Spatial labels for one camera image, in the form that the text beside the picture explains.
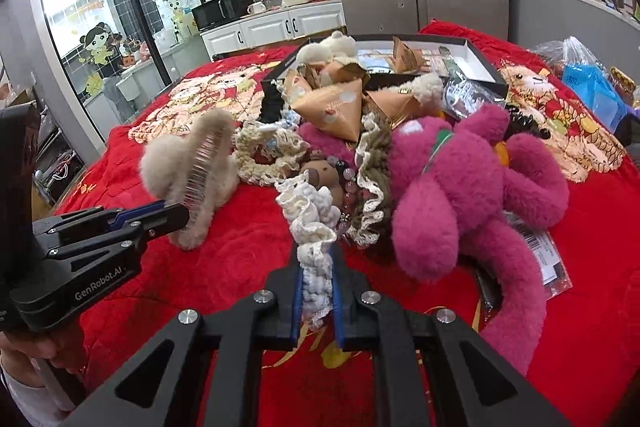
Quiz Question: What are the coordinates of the person's left forearm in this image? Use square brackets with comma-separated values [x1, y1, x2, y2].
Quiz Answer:
[0, 354, 76, 427]

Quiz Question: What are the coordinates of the black tray box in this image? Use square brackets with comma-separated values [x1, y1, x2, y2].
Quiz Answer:
[261, 33, 509, 108]

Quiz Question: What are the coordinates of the brown lace scrunchie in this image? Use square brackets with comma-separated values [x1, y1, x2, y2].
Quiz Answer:
[345, 113, 397, 249]

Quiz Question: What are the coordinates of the pink bead bracelet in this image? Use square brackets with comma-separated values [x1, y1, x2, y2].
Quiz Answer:
[327, 152, 362, 235]

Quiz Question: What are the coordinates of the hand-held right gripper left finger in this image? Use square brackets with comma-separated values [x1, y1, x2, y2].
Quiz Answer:
[60, 252, 306, 427]

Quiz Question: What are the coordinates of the blue plastic bag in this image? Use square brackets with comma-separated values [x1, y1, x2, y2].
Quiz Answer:
[561, 36, 629, 134]

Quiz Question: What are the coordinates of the tan pyramid candy box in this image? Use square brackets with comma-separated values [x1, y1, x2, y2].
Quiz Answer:
[290, 78, 367, 144]
[365, 88, 427, 128]
[284, 67, 322, 104]
[320, 58, 372, 88]
[391, 36, 432, 76]

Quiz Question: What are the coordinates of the black microwave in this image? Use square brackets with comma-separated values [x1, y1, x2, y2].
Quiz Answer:
[191, 0, 254, 32]

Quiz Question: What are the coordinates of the yellow patterned packet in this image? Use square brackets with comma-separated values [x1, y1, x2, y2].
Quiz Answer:
[609, 66, 640, 108]

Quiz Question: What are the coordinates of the beige crochet scrunchie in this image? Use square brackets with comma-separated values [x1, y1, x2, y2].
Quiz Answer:
[234, 122, 312, 188]

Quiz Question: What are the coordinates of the glass sliding door with stickers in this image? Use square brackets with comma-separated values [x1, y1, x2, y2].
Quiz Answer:
[35, 0, 212, 128]

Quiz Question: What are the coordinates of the black hair claw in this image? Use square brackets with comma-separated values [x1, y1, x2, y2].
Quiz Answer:
[501, 103, 552, 138]

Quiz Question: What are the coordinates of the pink plush bunny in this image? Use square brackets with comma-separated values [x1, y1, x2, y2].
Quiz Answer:
[389, 103, 572, 376]

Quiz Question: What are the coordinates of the clear packet with barcode label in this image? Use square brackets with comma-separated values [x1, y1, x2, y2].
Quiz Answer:
[504, 211, 574, 304]

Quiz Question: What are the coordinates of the brown round plush ball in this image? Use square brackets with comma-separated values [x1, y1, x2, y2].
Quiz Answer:
[299, 158, 346, 202]

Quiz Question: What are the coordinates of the white kitchen cabinet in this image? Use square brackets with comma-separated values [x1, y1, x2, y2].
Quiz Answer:
[199, 0, 349, 64]

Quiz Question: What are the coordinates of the beige fluffy hair claw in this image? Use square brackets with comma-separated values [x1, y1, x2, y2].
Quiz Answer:
[139, 108, 242, 251]

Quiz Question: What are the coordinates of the blue beaded scrunchie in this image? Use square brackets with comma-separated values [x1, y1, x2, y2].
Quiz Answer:
[259, 112, 302, 134]

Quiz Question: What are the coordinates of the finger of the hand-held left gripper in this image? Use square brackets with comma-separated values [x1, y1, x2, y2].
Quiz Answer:
[45, 203, 192, 278]
[32, 201, 167, 238]

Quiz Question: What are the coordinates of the person's left hand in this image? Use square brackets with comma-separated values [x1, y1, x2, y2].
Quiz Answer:
[0, 322, 91, 390]

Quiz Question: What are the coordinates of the clear plastic bag of goods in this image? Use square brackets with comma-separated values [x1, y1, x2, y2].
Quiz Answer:
[529, 38, 568, 75]

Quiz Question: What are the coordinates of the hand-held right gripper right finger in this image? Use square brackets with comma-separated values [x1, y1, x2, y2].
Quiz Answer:
[331, 248, 571, 427]

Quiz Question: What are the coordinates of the white teddy bear plush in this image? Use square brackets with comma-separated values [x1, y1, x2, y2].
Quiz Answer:
[296, 30, 359, 74]

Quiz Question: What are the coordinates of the cream lace scrunchie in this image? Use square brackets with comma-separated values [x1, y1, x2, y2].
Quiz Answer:
[275, 174, 342, 334]

